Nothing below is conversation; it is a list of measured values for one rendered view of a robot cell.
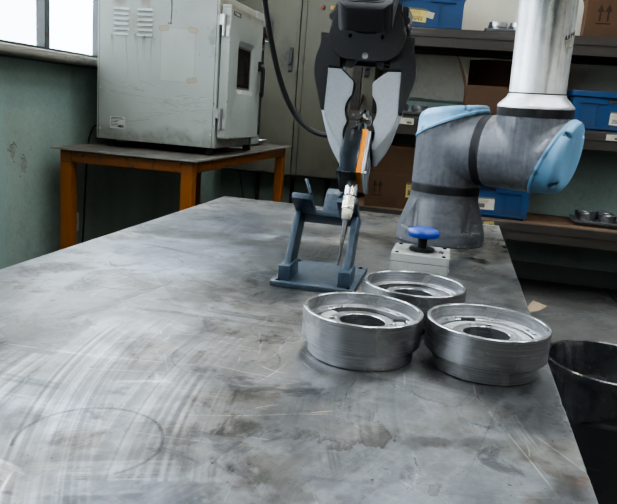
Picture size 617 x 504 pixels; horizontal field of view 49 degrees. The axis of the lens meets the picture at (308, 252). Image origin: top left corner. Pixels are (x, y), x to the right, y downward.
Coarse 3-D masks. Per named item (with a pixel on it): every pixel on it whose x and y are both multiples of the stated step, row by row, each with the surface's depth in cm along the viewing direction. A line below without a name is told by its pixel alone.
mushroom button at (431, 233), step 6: (414, 228) 83; (420, 228) 83; (426, 228) 83; (432, 228) 84; (408, 234) 84; (414, 234) 83; (420, 234) 82; (426, 234) 82; (432, 234) 82; (438, 234) 83; (420, 240) 84; (426, 240) 84; (420, 246) 84; (426, 246) 84
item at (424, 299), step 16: (384, 272) 74; (400, 272) 74; (416, 272) 74; (368, 288) 68; (400, 288) 72; (416, 288) 72; (448, 288) 73; (464, 288) 69; (416, 304) 65; (432, 304) 65
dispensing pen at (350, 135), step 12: (360, 120) 67; (348, 132) 65; (360, 132) 65; (348, 144) 64; (348, 156) 64; (336, 168) 63; (348, 168) 63; (348, 180) 65; (348, 192) 64; (348, 204) 64; (348, 216) 63
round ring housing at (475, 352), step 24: (432, 312) 60; (456, 312) 63; (480, 312) 63; (504, 312) 63; (432, 336) 57; (456, 336) 55; (480, 336) 61; (504, 336) 60; (432, 360) 58; (456, 360) 55; (480, 360) 54; (504, 360) 54; (528, 360) 54; (504, 384) 55
